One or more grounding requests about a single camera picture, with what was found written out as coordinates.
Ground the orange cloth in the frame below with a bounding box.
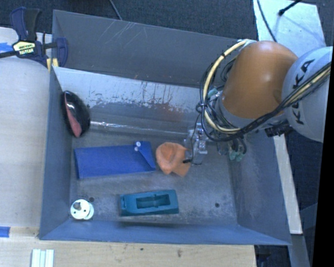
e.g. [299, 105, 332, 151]
[153, 141, 194, 178]

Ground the white round knob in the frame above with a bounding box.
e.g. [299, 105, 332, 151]
[68, 197, 97, 222]

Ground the black cylinder on white bracket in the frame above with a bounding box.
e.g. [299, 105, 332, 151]
[264, 122, 294, 140]

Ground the pale wood board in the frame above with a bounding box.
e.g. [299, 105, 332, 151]
[0, 55, 57, 231]

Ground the teal plastic case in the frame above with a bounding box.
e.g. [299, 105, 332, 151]
[117, 184, 182, 223]

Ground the grey metal bin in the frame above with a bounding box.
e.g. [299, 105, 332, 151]
[30, 9, 313, 265]

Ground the clear plastic tube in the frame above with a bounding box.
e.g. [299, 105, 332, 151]
[88, 119, 190, 141]

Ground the blue flat folder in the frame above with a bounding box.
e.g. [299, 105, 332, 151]
[71, 134, 160, 187]

